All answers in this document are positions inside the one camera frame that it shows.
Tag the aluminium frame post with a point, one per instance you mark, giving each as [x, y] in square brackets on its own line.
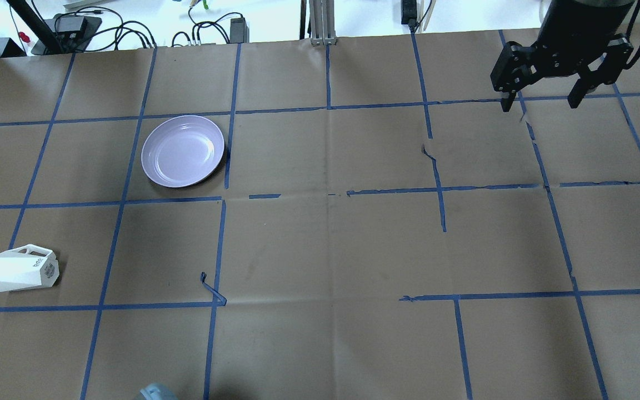
[322, 23]

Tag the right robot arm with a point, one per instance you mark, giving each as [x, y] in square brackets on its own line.
[587, 39]

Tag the white faceted mug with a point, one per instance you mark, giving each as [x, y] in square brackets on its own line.
[28, 267]

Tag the brown paper table cover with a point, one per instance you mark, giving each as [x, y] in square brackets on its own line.
[377, 228]

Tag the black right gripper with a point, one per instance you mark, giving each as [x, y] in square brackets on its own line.
[574, 29]

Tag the black power adapter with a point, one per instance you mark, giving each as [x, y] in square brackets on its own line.
[238, 30]

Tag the black monitor stand base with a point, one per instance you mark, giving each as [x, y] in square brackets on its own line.
[74, 31]

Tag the lilac round plate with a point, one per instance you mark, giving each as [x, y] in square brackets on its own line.
[182, 151]

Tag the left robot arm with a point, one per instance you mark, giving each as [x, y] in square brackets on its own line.
[155, 391]

